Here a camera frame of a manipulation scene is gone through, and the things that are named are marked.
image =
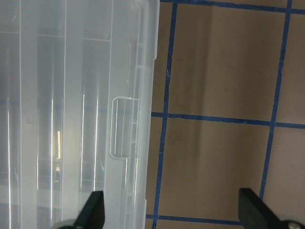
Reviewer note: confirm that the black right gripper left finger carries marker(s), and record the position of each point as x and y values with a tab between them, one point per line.
92	215

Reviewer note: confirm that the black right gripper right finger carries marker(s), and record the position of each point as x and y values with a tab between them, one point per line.
253	213

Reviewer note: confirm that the clear plastic box lid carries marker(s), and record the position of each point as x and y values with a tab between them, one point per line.
76	79

